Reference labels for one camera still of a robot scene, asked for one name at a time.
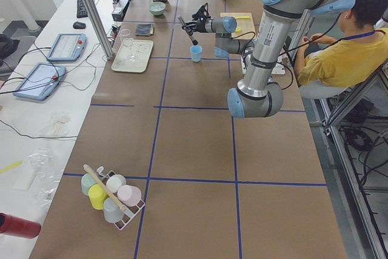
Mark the upper teach pendant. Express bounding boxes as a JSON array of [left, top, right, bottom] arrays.
[[47, 33, 87, 62]]

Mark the bamboo cutting board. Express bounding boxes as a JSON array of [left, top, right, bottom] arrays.
[[220, 12, 257, 40]]

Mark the red bottle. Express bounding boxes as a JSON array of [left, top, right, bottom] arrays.
[[1, 213, 41, 239]]

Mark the crumpled clear plastic bag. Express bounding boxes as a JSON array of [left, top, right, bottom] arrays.
[[28, 149, 61, 210]]

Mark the pink cup in rack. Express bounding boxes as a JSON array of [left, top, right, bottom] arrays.
[[117, 185, 142, 207]]

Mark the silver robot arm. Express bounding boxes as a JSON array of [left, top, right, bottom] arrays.
[[180, 0, 355, 118]]

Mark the steel muddler black tip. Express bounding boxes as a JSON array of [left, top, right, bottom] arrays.
[[178, 15, 198, 45]]

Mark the grey cup in rack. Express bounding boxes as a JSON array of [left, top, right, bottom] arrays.
[[103, 198, 124, 223]]

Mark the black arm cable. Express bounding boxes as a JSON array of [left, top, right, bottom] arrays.
[[230, 13, 340, 90]]

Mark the clear wine glass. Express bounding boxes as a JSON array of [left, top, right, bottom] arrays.
[[119, 29, 136, 62]]

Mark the teach pendant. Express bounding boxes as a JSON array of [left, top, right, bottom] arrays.
[[47, 33, 87, 62], [13, 62, 67, 101]]

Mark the person in yellow shirt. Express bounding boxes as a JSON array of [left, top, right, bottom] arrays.
[[294, 0, 387, 88]]

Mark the cream bear tray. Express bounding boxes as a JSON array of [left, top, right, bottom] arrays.
[[111, 39, 153, 73]]

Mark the black computer mouse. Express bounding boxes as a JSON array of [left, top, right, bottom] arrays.
[[73, 21, 86, 30]]

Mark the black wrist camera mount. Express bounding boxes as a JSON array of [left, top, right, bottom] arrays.
[[192, 2, 211, 21]]

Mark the green bowl of ice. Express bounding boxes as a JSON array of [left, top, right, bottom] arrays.
[[148, 1, 166, 16]]

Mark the lower teach pendant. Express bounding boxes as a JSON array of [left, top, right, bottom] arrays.
[[13, 62, 67, 101]]

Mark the wooden rack handle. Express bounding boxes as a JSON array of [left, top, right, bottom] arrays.
[[83, 164, 127, 212]]

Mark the yellow cup in rack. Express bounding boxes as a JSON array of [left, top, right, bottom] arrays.
[[88, 184, 108, 210]]

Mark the white cup in rack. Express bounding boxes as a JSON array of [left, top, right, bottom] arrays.
[[106, 174, 126, 193]]

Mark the white wire cup rack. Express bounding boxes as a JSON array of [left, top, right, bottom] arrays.
[[96, 166, 145, 230]]

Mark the green cup in rack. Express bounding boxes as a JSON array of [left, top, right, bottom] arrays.
[[81, 173, 97, 196]]

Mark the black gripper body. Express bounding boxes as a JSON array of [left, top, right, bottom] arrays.
[[195, 18, 206, 33]]

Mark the aluminium frame post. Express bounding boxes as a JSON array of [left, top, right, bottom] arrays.
[[83, 0, 114, 60]]

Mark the folded grey cloth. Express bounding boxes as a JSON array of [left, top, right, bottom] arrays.
[[135, 23, 154, 36]]

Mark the light blue paper cup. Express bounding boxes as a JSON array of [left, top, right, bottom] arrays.
[[190, 45, 202, 62]]

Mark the black keyboard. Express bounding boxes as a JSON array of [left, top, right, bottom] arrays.
[[76, 0, 88, 19]]

